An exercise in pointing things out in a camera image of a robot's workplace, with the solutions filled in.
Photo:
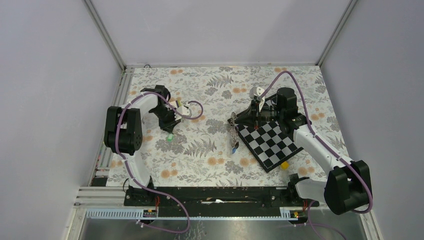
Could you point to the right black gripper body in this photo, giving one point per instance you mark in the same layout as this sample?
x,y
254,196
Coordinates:
x,y
267,113

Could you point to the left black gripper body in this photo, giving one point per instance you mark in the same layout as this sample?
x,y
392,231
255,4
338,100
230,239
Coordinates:
x,y
166,117

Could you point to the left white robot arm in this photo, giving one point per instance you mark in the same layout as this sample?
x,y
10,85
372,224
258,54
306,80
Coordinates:
x,y
124,130

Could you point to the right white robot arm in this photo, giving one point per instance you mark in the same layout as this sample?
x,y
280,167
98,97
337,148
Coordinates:
x,y
348,183

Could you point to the key with green tag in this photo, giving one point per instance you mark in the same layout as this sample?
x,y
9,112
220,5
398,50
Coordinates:
x,y
170,137

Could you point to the black white checkerboard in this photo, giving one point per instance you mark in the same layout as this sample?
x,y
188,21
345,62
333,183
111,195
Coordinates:
x,y
268,144

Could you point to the floral patterned mat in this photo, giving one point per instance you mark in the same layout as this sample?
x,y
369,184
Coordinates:
x,y
200,153

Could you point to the yellow cube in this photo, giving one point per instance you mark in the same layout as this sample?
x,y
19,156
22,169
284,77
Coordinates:
x,y
285,165

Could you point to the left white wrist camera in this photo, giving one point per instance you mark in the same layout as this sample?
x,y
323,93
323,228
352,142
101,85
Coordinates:
x,y
182,109

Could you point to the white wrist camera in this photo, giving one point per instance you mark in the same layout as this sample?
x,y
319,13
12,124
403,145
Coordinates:
x,y
257,94
182,109

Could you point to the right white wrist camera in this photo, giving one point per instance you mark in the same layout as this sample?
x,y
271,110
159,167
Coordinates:
x,y
257,94

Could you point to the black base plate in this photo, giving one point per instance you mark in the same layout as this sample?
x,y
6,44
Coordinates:
x,y
233,197

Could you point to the slotted cable duct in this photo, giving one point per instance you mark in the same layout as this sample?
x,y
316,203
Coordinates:
x,y
207,213

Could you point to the right aluminium frame post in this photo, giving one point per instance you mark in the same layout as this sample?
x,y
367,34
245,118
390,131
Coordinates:
x,y
336,32

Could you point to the aluminium frame post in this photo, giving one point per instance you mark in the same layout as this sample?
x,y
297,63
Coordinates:
x,y
336,32
98,22

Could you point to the left aluminium frame post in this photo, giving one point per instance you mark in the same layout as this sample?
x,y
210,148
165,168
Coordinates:
x,y
98,22

